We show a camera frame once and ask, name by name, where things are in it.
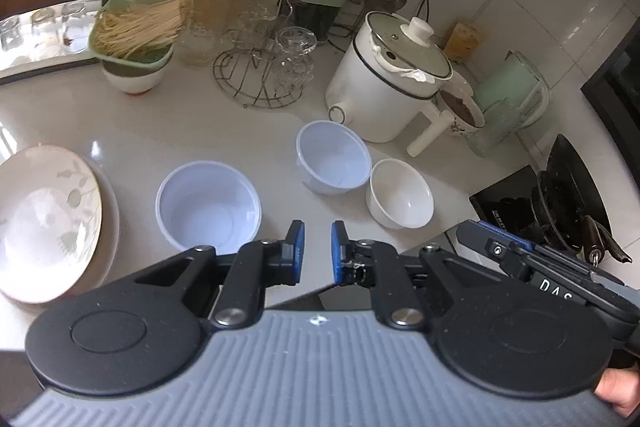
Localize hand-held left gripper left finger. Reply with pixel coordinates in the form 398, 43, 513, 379
132, 219, 306, 330

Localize white electric cooking pot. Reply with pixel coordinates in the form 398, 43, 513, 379
326, 27, 453, 158

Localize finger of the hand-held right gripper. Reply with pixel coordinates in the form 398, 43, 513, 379
456, 219, 538, 275

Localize black wok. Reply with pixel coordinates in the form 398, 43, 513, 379
530, 134, 634, 266

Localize yellow packet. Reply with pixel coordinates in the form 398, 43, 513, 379
444, 22, 485, 64

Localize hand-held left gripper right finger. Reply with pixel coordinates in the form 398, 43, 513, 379
331, 220, 503, 330

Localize white bowl with red foot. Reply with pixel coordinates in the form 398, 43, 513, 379
102, 59, 166, 96

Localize white plate with pink flower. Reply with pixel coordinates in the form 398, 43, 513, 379
75, 167, 121, 294

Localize green chopstick holder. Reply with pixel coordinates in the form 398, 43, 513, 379
277, 0, 351, 44

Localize mug with brown contents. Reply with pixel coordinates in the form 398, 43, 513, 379
439, 84, 486, 138

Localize small white bowl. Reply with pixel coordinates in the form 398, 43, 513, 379
445, 69, 476, 92

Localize pale blue plastic bowl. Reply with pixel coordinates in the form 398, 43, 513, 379
156, 161, 262, 254
296, 120, 372, 196

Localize black induction cooktop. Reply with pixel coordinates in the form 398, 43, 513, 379
470, 164, 551, 234

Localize glass pot lid white knob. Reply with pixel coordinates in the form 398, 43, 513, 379
367, 11, 454, 85

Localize dry noodles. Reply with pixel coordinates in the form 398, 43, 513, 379
95, 0, 196, 58

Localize cream plate with leaf pattern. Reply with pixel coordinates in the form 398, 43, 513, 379
0, 145, 103, 304

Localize ribbed drinking glass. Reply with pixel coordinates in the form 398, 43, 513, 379
467, 99, 517, 158

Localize glass jar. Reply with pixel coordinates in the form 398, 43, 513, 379
61, 1, 92, 54
0, 17, 24, 54
29, 7, 57, 46

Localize clear plastic jar red lid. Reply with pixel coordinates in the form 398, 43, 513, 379
175, 0, 237, 68

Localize wire cup rack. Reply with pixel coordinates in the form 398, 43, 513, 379
214, 0, 312, 109

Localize pale green jug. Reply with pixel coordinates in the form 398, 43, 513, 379
472, 52, 552, 128

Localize person's right hand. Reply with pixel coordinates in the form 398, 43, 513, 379
595, 368, 640, 419

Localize green plastic colander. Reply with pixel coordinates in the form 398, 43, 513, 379
88, 0, 195, 71

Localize plain white ceramic bowl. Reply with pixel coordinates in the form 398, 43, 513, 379
366, 158, 434, 229

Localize rack drip tray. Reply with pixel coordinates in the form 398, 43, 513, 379
0, 0, 107, 81

